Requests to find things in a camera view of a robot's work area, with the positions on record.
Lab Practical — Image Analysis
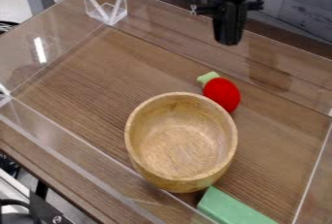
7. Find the red felt fruit green leaf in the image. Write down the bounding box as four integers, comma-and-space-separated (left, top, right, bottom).
197, 72, 241, 112

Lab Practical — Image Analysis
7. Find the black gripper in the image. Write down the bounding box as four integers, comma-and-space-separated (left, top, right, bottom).
190, 0, 264, 46

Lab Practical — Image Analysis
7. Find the green block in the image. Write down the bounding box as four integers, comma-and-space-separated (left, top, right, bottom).
197, 186, 278, 224

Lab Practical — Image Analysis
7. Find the wooden bowl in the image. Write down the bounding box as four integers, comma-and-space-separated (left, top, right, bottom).
124, 92, 238, 193

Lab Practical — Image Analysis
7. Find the black clamp with cable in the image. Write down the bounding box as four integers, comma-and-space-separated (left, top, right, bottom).
0, 194, 75, 224

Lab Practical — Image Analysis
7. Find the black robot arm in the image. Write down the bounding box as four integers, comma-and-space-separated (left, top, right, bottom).
190, 0, 265, 46

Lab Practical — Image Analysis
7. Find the clear acrylic tray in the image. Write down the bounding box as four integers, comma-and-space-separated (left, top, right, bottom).
0, 0, 332, 224

